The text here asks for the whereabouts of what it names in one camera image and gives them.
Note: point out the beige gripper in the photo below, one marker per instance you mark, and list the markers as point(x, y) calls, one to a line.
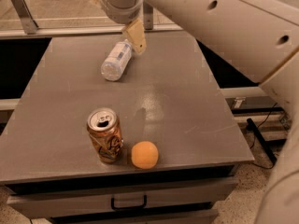
point(123, 13)

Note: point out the clear plastic water bottle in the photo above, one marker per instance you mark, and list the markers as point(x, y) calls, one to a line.
point(114, 65)

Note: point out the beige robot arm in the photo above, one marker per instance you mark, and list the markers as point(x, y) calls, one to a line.
point(261, 39)

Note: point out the orange soda can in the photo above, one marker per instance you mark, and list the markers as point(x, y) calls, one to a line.
point(103, 126)

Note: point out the orange fruit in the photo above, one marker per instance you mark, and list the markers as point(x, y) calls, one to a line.
point(144, 155)

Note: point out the black floor stand bar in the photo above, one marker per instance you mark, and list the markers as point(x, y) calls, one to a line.
point(267, 150)

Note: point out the middle metal railing bracket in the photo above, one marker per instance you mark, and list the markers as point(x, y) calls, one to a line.
point(147, 16)

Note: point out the metal railing bracket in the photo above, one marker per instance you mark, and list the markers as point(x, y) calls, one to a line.
point(147, 16)
point(28, 24)

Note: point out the left metal railing bracket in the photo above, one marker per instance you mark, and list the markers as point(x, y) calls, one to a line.
point(28, 24)

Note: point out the grey drawer with black handle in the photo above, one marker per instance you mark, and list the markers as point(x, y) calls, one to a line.
point(91, 201)

